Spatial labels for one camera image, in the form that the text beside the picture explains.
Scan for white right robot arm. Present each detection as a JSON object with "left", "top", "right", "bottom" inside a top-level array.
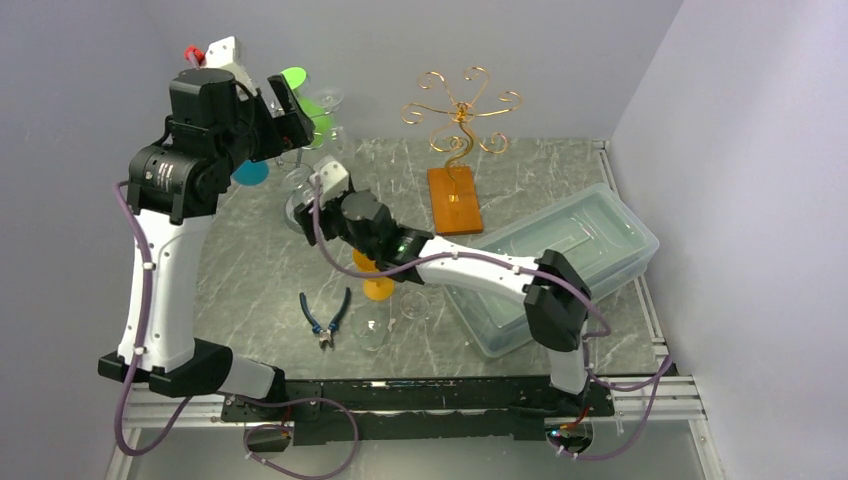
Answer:
[{"left": 292, "top": 187, "right": 596, "bottom": 415}]

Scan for blue handled pliers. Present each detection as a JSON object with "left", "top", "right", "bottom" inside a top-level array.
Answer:
[{"left": 298, "top": 286, "right": 353, "bottom": 350}]

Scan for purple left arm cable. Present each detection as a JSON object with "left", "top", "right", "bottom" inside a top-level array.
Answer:
[{"left": 112, "top": 180, "right": 360, "bottom": 480}]

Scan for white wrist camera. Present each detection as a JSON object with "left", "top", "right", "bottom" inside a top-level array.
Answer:
[
  {"left": 310, "top": 155, "right": 350, "bottom": 204},
  {"left": 183, "top": 36, "right": 254, "bottom": 89}
]

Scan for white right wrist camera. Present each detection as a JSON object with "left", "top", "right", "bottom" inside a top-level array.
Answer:
[{"left": 310, "top": 155, "right": 350, "bottom": 204}]

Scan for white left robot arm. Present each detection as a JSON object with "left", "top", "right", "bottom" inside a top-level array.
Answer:
[{"left": 98, "top": 68, "right": 314, "bottom": 420}]

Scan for clear plastic storage box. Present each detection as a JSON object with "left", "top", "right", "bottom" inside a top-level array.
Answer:
[{"left": 444, "top": 183, "right": 659, "bottom": 358}]

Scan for chrome wire glass rack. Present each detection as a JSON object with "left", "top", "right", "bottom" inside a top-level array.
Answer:
[{"left": 281, "top": 112, "right": 343, "bottom": 233}]

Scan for ribbed clear wine glass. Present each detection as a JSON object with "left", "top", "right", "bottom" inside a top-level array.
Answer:
[{"left": 283, "top": 165, "right": 314, "bottom": 233}]

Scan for green wine glass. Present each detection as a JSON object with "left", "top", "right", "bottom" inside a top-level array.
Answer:
[{"left": 280, "top": 66, "right": 335, "bottom": 150}]

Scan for orange frosted wine glass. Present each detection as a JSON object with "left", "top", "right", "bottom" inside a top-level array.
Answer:
[{"left": 352, "top": 249, "right": 395, "bottom": 302}]

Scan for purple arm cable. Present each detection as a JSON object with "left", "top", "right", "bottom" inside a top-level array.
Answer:
[
  {"left": 311, "top": 178, "right": 674, "bottom": 463},
  {"left": 112, "top": 180, "right": 360, "bottom": 480}
]

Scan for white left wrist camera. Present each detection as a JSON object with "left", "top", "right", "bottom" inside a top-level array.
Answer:
[{"left": 183, "top": 36, "right": 254, "bottom": 89}]

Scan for blue wine glass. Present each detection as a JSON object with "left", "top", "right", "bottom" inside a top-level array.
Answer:
[{"left": 231, "top": 161, "right": 270, "bottom": 187}]

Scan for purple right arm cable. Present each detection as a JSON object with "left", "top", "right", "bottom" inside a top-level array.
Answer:
[{"left": 311, "top": 178, "right": 674, "bottom": 463}]

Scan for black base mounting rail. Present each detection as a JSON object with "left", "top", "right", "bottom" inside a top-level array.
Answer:
[{"left": 221, "top": 375, "right": 614, "bottom": 446}]

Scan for gold wire glass rack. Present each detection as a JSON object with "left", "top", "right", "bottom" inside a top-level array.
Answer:
[{"left": 401, "top": 66, "right": 523, "bottom": 236}]

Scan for clear hanging wine glass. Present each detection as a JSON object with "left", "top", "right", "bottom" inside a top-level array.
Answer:
[{"left": 310, "top": 87, "right": 344, "bottom": 139}]

